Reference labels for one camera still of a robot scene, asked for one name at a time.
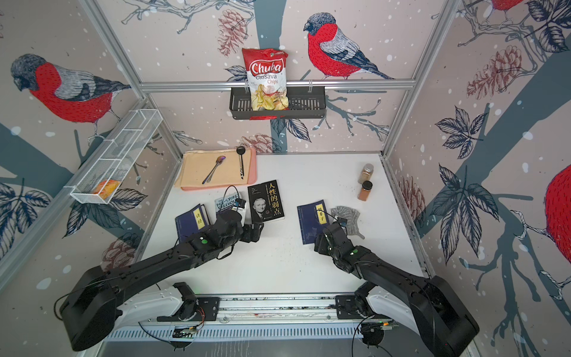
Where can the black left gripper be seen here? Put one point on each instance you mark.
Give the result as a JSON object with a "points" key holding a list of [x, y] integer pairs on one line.
{"points": [[250, 237]]}

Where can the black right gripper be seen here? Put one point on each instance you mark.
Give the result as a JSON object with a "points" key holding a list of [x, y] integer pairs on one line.
{"points": [[320, 245]]}

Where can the Treehouse colourful paperback book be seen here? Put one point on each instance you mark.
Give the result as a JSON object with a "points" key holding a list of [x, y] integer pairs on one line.
{"points": [[225, 204]]}

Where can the grey striped cloth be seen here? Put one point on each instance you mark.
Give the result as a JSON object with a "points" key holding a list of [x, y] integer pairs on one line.
{"points": [[350, 216]]}

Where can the blue book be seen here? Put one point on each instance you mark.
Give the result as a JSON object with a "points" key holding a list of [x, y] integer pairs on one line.
{"points": [[191, 222], [313, 218]]}

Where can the black portrait cover book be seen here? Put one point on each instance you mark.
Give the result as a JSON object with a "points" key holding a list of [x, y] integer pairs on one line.
{"points": [[265, 202]]}

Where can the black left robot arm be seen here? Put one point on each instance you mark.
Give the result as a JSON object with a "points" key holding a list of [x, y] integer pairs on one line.
{"points": [[90, 310]]}

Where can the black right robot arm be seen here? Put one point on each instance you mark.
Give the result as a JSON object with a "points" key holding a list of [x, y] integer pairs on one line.
{"points": [[428, 306]]}

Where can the orange spice jar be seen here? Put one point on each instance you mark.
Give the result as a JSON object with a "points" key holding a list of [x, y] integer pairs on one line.
{"points": [[366, 188]]}

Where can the beige placemat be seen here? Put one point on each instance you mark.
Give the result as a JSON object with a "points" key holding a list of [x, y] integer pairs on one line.
{"points": [[209, 172]]}

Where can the iridescent purple spoon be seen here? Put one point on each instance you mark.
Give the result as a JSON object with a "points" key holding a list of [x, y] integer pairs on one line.
{"points": [[218, 162]]}

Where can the beige spice jar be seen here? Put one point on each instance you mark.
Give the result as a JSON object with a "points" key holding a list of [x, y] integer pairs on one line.
{"points": [[366, 173]]}

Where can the black ladle spoon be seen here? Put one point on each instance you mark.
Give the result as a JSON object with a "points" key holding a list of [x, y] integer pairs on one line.
{"points": [[241, 151]]}

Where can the orange packet in shelf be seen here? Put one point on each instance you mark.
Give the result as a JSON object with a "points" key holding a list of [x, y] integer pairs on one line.
{"points": [[106, 188]]}

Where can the red Chuba chips bag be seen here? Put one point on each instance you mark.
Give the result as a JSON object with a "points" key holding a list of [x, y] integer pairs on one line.
{"points": [[267, 80]]}

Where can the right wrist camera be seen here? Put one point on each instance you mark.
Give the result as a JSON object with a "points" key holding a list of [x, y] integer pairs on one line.
{"points": [[342, 221]]}

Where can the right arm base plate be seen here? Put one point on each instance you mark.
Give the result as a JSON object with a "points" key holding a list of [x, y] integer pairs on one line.
{"points": [[352, 307]]}

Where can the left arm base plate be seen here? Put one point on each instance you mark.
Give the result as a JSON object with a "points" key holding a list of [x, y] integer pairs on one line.
{"points": [[197, 309]]}

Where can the white wire wall shelf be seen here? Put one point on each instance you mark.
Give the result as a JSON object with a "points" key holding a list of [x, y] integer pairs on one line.
{"points": [[119, 152]]}

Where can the black wall basket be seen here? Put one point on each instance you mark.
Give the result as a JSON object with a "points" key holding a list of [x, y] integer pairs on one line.
{"points": [[303, 103]]}

